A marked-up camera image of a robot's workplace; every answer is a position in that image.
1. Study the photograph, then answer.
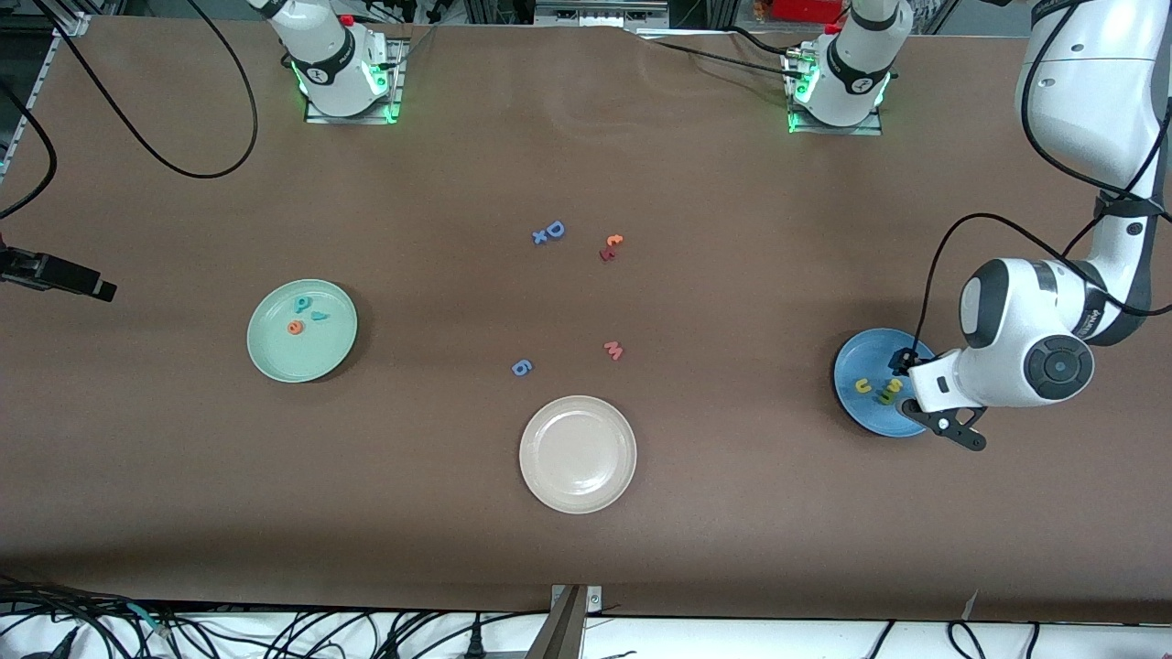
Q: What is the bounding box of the pale green plate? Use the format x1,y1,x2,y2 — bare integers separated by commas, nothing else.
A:
246,279,359,384

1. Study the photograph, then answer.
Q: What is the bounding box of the beige plate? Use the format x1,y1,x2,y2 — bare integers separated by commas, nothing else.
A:
518,395,638,515

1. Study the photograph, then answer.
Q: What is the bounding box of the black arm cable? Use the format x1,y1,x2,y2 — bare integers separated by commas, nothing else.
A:
0,0,260,222
914,0,1172,360

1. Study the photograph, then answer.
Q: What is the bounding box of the perforated metal rail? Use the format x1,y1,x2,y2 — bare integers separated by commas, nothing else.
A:
0,35,58,184

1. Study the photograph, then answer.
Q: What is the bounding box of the looped black cable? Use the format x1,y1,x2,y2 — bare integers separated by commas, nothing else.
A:
946,621,988,659

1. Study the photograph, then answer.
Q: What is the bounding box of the red box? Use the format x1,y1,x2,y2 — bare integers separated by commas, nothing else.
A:
767,0,848,24

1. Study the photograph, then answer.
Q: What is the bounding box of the blue plate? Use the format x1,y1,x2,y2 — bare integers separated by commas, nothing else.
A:
833,328,939,438

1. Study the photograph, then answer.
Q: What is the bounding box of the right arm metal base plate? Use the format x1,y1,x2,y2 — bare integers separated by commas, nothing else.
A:
304,38,409,125

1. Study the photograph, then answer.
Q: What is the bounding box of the aluminium frame bar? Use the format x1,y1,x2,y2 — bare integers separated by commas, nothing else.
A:
32,0,125,38

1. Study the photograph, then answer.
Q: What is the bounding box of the long black table cable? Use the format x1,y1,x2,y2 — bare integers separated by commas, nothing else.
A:
636,35,794,76

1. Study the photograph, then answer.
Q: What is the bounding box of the teal tipped cable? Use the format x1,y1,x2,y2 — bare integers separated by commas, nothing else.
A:
92,600,175,642

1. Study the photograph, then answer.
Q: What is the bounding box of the aluminium profile post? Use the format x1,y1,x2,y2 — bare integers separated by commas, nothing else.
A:
525,584,605,659

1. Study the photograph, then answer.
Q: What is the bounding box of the brown table mat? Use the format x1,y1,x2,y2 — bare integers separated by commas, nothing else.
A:
0,14,1172,625

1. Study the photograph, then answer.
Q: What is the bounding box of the grey metal box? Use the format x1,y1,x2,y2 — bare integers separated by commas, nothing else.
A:
534,0,671,30

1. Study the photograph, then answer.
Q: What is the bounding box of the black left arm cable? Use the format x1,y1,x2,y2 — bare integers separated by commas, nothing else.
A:
914,0,1172,360

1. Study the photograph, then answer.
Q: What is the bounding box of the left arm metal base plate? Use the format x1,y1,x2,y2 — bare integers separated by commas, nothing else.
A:
785,46,885,137

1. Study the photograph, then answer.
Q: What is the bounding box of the short black table cable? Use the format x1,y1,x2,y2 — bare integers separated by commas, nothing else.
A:
728,26,802,58

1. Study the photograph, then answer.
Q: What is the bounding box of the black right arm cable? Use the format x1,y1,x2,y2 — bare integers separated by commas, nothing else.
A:
0,0,260,222

